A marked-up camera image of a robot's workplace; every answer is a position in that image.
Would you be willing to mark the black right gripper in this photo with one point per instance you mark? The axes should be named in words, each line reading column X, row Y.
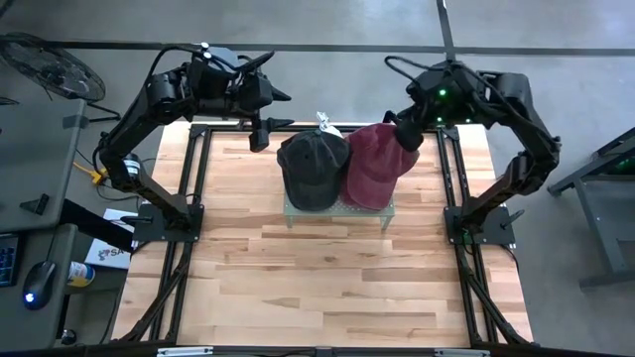
column 441, row 94

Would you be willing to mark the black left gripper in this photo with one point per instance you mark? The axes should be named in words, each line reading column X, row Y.
column 233, row 91

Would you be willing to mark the dark grey baseball cap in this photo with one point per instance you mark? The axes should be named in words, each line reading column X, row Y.
column 312, row 171

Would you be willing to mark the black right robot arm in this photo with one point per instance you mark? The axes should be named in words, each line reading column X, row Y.
column 526, row 139

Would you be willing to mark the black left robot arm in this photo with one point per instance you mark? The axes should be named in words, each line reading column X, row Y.
column 139, row 129

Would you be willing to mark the small green perforated shelf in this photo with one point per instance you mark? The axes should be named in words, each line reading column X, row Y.
column 337, row 212

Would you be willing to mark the white printed cardboard box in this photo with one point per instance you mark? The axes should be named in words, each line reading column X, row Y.
column 106, row 255

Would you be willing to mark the black floor fan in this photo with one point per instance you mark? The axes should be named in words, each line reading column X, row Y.
column 54, row 69

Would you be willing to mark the grey desk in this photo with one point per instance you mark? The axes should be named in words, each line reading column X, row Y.
column 15, row 322
column 35, row 158

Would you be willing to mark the white and yellow can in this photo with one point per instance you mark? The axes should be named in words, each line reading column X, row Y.
column 82, row 274

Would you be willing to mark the black wedge stand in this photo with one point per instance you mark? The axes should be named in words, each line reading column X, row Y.
column 36, row 204

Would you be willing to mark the black computer mouse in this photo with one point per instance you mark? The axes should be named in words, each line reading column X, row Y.
column 38, row 282

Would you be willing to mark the black keyboard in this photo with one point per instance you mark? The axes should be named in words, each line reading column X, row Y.
column 7, row 260

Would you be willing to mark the small black round knob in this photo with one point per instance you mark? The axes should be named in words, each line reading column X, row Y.
column 68, row 337

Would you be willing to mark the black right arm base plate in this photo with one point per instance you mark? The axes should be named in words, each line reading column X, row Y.
column 501, row 233

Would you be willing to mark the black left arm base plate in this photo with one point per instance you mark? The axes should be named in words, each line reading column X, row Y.
column 149, row 228

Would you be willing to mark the grey metal table frame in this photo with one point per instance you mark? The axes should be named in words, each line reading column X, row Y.
column 595, row 233

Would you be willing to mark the silver metal bracket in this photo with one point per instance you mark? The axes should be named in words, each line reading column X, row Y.
column 183, row 351
column 461, row 353

